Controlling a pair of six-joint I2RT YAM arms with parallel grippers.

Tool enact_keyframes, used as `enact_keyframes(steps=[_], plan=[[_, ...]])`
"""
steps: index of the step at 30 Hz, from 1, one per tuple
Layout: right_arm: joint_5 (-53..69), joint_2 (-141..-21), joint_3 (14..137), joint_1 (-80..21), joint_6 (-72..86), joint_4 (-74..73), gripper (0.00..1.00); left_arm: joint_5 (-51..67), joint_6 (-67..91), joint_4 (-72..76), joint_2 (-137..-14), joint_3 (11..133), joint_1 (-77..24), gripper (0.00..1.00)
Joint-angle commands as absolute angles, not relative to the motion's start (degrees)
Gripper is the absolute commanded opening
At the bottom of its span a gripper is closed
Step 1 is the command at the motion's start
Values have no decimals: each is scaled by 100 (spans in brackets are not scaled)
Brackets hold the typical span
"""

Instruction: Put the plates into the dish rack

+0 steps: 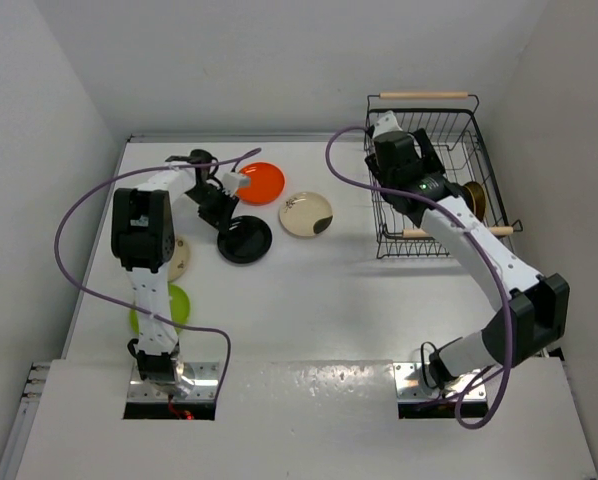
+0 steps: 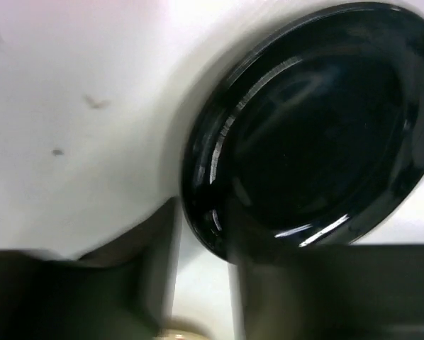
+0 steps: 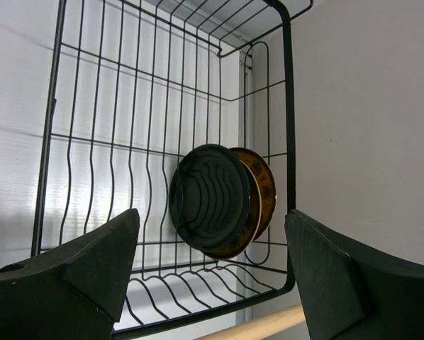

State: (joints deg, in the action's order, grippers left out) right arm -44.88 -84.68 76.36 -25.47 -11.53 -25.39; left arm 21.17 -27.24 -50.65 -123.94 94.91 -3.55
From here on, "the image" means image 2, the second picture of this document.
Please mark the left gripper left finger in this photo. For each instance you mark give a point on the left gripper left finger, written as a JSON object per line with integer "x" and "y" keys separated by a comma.
{"x": 117, "y": 291}

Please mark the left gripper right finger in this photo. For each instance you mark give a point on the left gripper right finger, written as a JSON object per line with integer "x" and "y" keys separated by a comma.
{"x": 323, "y": 292}

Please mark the black plate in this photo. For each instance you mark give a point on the black plate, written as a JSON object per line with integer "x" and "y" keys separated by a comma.
{"x": 317, "y": 132}

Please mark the cream plate with calligraphy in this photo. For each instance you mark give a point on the cream plate with calligraphy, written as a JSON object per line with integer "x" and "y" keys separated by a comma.
{"x": 178, "y": 329}

